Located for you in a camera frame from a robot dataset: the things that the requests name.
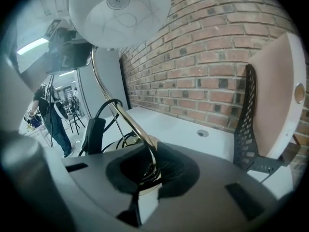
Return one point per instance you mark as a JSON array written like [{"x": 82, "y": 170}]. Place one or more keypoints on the beige binder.
[{"x": 277, "y": 93}]

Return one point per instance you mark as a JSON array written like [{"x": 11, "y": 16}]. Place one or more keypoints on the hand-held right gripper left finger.
[{"x": 96, "y": 182}]

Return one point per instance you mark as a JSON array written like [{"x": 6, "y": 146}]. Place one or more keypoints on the black folding chair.
[{"x": 76, "y": 121}]

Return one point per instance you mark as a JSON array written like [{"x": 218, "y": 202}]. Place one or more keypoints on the white desk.
[{"x": 181, "y": 129}]

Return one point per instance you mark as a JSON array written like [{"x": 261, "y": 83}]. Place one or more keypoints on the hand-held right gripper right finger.
[{"x": 212, "y": 190}]

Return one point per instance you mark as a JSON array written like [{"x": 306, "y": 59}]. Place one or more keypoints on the ceiling light bar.
[{"x": 32, "y": 46}]

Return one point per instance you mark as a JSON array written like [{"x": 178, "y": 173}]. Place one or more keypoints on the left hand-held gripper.
[{"x": 70, "y": 54}]

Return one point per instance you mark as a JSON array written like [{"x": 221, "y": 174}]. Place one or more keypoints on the black mesh file holder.
[{"x": 243, "y": 141}]

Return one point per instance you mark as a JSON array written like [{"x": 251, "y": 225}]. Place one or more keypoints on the gold ring globe lamp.
[{"x": 116, "y": 20}]

